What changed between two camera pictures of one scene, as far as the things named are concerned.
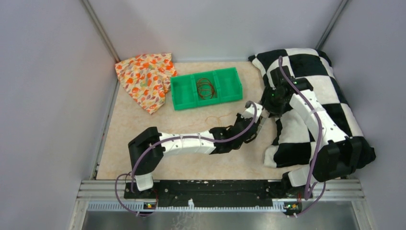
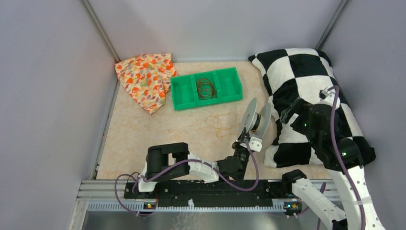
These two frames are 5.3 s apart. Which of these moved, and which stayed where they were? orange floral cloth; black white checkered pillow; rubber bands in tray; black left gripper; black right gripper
Moved: black left gripper; black right gripper
Stayed: rubber bands in tray; black white checkered pillow; orange floral cloth
